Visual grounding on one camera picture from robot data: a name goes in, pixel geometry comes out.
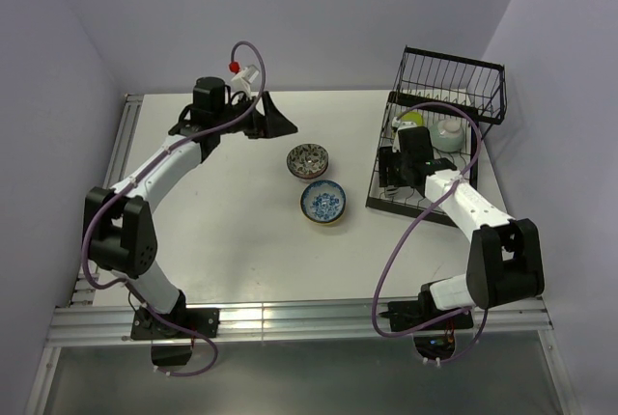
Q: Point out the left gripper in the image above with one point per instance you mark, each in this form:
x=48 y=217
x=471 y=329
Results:
x=272 y=124

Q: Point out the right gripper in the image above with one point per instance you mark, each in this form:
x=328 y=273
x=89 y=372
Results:
x=386 y=159

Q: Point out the green square bowl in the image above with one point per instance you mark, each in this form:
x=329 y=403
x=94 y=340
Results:
x=411 y=118

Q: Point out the celadon green bowl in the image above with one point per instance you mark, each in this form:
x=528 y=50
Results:
x=447 y=135

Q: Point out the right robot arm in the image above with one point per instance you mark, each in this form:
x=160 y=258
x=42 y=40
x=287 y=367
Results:
x=504 y=261

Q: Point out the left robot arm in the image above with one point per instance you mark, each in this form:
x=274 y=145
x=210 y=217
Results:
x=119 y=245

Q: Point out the leaf pattern bowl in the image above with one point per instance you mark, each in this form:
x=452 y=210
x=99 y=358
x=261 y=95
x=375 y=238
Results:
x=307 y=161

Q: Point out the blue floral bowl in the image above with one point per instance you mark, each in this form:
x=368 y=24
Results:
x=323 y=202

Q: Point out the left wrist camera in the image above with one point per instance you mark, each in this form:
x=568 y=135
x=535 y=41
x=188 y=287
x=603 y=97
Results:
x=243 y=77

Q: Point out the black wire dish rack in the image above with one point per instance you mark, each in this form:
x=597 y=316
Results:
x=436 y=105

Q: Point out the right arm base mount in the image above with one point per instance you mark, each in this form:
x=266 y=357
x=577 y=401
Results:
x=441 y=344

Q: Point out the aluminium frame rail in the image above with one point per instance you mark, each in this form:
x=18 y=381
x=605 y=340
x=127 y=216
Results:
x=295 y=335

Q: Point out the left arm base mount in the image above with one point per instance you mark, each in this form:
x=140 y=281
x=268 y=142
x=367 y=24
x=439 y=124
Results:
x=173 y=337

